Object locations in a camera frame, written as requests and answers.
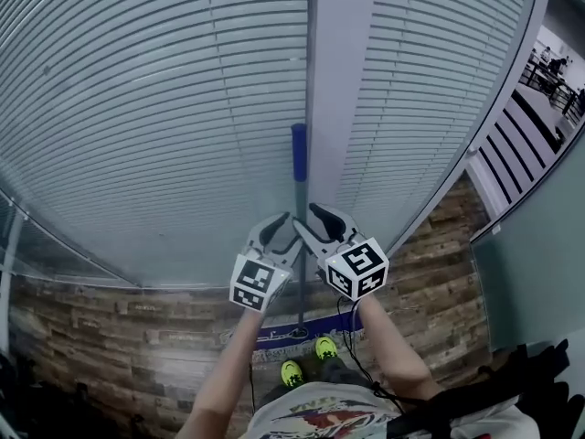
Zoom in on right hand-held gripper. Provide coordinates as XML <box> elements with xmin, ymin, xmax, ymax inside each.
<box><xmin>292</xmin><ymin>202</ymin><xmax>390</xmax><ymax>302</ymax></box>

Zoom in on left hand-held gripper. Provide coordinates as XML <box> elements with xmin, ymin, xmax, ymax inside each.
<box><xmin>229</xmin><ymin>211</ymin><xmax>303</xmax><ymax>313</ymax></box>

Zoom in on blue mop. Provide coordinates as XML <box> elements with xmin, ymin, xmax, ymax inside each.
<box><xmin>218</xmin><ymin>123</ymin><xmax>367</xmax><ymax>359</ymax></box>

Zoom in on person's left forearm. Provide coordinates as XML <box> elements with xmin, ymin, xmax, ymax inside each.
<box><xmin>182</xmin><ymin>306</ymin><xmax>269</xmax><ymax>439</ymax></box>

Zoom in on person's right forearm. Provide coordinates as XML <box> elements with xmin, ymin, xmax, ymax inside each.
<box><xmin>356</xmin><ymin>294</ymin><xmax>435</xmax><ymax>404</ymax></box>

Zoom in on wooden plank floor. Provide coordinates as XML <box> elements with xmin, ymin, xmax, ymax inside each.
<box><xmin>8</xmin><ymin>171</ymin><xmax>513</xmax><ymax>439</ymax></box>

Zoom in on neon yellow shoe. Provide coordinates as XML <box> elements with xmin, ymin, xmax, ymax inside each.
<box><xmin>280</xmin><ymin>359</ymin><xmax>306</xmax><ymax>389</ymax></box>
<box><xmin>314</xmin><ymin>335</ymin><xmax>339</xmax><ymax>361</ymax></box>

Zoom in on dark grey trousers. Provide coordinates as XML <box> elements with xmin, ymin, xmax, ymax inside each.
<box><xmin>258</xmin><ymin>357</ymin><xmax>367</xmax><ymax>411</ymax></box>

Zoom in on narrow white venetian blind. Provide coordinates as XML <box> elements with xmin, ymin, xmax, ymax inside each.
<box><xmin>335</xmin><ymin>0</ymin><xmax>538</xmax><ymax>252</ymax></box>

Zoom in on white printed t-shirt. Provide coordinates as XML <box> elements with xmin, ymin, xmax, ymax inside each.
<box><xmin>249</xmin><ymin>380</ymin><xmax>522</xmax><ymax>439</ymax></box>

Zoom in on wide white venetian blind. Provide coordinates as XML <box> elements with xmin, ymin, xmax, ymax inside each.
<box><xmin>0</xmin><ymin>0</ymin><xmax>308</xmax><ymax>288</ymax></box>

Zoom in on frosted glass partition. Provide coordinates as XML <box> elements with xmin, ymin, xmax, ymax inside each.
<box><xmin>470</xmin><ymin>125</ymin><xmax>585</xmax><ymax>351</ymax></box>

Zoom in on venetian blind behind glass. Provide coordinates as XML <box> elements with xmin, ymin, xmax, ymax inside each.
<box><xmin>0</xmin><ymin>185</ymin><xmax>141</xmax><ymax>288</ymax></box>

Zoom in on black stair railing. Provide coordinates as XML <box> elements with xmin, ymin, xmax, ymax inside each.
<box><xmin>477</xmin><ymin>48</ymin><xmax>585</xmax><ymax>205</ymax></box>

